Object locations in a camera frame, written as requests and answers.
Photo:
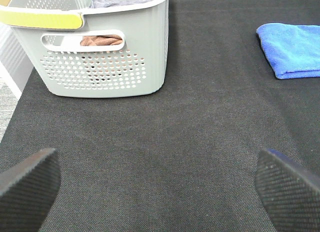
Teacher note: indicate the yellow tape on basket rim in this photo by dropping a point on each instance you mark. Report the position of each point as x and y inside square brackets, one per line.
[41, 20]

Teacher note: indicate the grey perforated plastic basket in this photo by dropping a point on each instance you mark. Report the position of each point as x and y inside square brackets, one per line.
[135, 67]

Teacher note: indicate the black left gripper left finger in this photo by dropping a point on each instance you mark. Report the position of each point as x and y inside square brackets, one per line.
[28, 190]

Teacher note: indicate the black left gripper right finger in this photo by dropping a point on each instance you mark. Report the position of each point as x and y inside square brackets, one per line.
[289, 193]

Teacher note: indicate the brown towel in basket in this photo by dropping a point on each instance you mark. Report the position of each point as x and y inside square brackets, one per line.
[101, 40]

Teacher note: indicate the grey-purple towel in basket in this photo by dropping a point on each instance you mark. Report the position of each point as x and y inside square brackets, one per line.
[96, 4]

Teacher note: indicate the folded blue towel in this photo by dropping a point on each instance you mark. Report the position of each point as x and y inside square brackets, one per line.
[292, 51]

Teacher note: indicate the black fabric table mat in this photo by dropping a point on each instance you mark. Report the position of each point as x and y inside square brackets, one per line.
[182, 159]

